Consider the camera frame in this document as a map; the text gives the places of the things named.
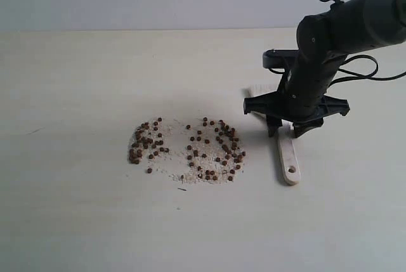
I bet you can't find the pile of brown pellets and crumbs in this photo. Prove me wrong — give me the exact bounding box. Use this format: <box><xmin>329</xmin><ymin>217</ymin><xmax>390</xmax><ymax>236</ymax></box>
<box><xmin>126</xmin><ymin>117</ymin><xmax>247</xmax><ymax>184</ymax></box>

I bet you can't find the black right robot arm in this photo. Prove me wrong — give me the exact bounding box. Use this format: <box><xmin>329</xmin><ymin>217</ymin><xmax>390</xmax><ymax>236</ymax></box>
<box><xmin>243</xmin><ymin>0</ymin><xmax>405</xmax><ymax>138</ymax></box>

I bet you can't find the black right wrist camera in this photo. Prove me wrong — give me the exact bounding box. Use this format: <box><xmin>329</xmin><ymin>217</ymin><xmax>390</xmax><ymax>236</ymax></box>
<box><xmin>262</xmin><ymin>49</ymin><xmax>298</xmax><ymax>70</ymax></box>

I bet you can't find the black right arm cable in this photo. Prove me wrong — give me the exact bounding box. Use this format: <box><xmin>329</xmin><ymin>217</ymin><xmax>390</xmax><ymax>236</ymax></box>
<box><xmin>312</xmin><ymin>0</ymin><xmax>406</xmax><ymax>86</ymax></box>

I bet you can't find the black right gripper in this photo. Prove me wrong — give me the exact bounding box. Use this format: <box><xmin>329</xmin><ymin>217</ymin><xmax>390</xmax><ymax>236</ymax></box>
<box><xmin>243</xmin><ymin>51</ymin><xmax>350</xmax><ymax>138</ymax></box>

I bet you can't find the wooden paint brush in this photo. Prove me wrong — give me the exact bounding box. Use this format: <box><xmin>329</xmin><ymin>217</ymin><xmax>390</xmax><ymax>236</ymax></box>
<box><xmin>242</xmin><ymin>83</ymin><xmax>301</xmax><ymax>186</ymax></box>

